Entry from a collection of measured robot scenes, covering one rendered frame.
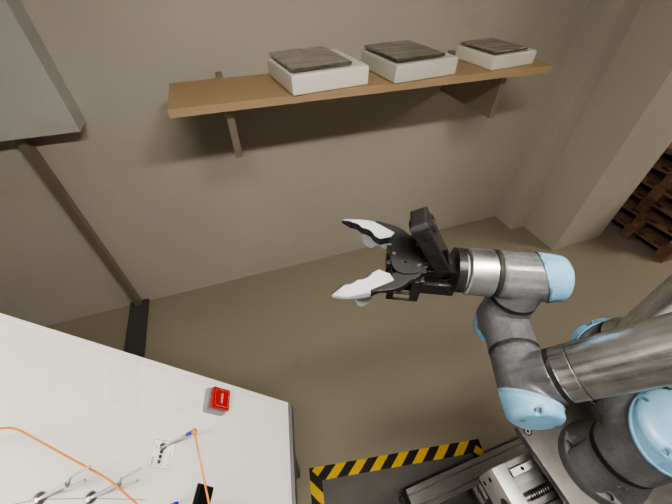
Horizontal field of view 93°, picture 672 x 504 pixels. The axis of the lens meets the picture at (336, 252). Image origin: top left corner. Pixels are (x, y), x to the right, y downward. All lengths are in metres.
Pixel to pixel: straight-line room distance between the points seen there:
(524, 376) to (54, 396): 0.78
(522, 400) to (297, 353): 1.79
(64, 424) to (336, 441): 1.45
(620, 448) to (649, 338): 0.32
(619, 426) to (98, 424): 0.93
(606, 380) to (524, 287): 0.14
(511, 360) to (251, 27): 1.72
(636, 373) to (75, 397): 0.87
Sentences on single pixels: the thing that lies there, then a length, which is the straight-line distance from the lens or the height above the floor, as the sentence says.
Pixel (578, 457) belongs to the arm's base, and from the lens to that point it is 0.88.
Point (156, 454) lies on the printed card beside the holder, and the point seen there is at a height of 1.19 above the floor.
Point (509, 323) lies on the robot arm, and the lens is 0.59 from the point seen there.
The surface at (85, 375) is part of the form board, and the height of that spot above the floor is 1.33.
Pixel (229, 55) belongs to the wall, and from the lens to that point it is 1.88.
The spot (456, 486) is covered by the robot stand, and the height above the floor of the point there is 0.21.
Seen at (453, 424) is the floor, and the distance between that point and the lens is 2.13.
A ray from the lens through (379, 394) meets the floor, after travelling 2.09.
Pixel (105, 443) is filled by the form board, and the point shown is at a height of 1.27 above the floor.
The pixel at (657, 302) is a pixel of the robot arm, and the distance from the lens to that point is 0.73.
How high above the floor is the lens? 1.93
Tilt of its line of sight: 44 degrees down
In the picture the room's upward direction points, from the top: straight up
